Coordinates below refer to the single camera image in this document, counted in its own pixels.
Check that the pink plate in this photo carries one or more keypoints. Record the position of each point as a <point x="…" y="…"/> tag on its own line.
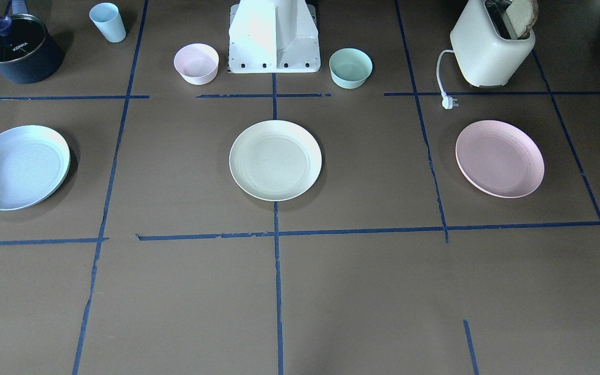
<point x="499" y="159"/>

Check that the cream plate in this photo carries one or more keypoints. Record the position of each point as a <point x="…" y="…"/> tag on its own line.
<point x="275" y="160"/>

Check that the green bowl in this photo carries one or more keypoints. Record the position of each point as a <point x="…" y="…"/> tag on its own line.
<point x="350" y="68"/>

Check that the pink bowl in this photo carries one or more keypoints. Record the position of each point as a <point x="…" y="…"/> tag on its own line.
<point x="197" y="63"/>

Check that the cream toaster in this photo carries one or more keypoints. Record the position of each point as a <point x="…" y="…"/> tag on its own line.
<point x="485" y="46"/>

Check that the light blue cup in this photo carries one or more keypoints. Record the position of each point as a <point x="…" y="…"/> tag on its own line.
<point x="107" y="18"/>

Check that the light blue plate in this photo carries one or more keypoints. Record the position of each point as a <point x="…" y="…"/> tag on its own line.
<point x="34" y="162"/>

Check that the bread slice in toaster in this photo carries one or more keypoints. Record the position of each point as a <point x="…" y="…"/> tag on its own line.
<point x="522" y="16"/>

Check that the dark blue saucepan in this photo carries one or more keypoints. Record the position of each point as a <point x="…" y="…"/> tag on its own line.
<point x="28" y="52"/>

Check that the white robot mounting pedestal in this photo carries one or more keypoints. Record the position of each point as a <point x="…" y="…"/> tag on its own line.
<point x="273" y="37"/>

